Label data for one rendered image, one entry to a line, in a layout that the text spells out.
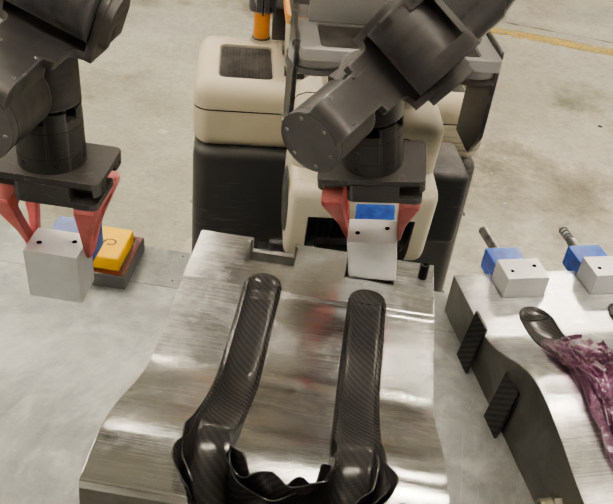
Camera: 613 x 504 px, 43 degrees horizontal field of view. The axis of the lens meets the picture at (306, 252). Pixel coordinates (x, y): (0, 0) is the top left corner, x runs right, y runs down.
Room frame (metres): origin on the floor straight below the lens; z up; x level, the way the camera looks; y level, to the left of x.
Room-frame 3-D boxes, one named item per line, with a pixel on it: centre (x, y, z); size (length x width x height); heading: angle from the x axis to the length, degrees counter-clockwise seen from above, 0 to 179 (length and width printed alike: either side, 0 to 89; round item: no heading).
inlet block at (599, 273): (0.78, -0.34, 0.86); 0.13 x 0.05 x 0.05; 14
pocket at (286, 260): (0.67, 0.04, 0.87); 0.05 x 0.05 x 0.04; 87
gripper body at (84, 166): (0.56, 0.23, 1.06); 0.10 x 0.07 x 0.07; 87
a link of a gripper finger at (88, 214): (0.56, 0.21, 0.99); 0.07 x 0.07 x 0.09; 87
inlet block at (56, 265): (0.60, 0.22, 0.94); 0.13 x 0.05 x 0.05; 177
